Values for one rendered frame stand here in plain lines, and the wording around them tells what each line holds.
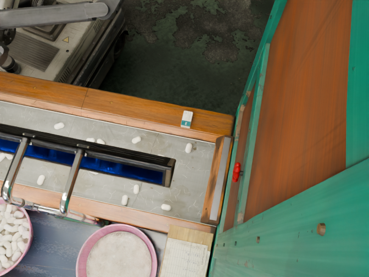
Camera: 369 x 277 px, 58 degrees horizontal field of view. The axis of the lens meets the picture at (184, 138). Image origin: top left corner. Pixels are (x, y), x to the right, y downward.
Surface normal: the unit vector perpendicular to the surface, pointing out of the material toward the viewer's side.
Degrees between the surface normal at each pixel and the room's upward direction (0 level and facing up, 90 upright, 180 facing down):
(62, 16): 41
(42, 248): 0
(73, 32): 0
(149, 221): 0
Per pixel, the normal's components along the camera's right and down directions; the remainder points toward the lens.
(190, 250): -0.01, -0.32
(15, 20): 0.04, 0.38
